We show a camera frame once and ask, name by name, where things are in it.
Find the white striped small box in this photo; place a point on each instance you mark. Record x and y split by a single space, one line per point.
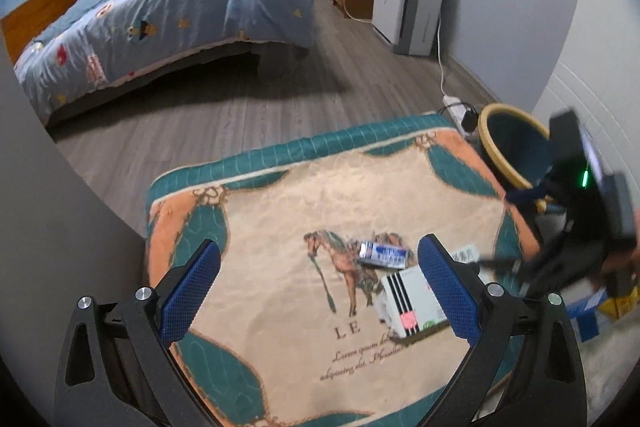
407 304

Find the white power strip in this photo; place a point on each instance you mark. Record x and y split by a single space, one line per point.
463 114

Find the person's right hand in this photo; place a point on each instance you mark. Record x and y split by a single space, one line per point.
629 259

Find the teal beige horse rug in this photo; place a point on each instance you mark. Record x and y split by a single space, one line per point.
288 335

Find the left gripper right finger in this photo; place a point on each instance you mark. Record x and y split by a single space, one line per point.
546 386

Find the blue white small wrapper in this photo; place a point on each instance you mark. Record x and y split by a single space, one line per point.
383 255

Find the yellow teal trash bin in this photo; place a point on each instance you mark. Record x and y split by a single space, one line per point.
515 146

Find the wooden headboard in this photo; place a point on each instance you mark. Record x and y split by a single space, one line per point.
28 21

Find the bed with blue duvet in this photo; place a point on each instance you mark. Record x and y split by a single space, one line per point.
101 44

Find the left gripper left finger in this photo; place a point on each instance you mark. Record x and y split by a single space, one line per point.
115 366

